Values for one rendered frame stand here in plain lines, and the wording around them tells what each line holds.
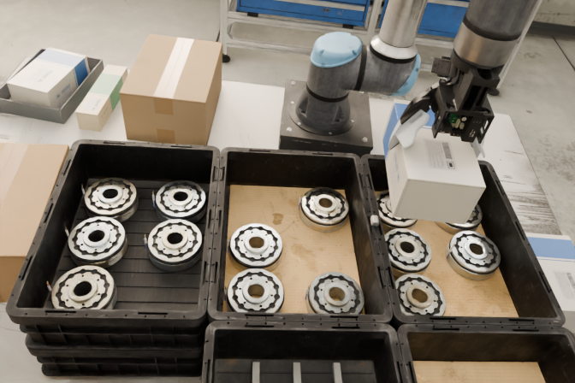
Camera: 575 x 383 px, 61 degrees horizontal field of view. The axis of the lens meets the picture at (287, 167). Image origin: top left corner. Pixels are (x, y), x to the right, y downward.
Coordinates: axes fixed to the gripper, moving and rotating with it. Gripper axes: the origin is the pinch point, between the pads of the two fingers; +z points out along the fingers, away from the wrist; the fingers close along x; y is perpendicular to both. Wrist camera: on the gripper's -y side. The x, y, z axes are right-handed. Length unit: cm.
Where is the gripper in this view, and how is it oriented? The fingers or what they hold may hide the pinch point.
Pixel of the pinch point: (430, 150)
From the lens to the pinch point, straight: 86.3
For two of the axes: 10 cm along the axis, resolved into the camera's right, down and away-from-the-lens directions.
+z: -1.1, 7.0, 7.0
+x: 9.9, 1.1, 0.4
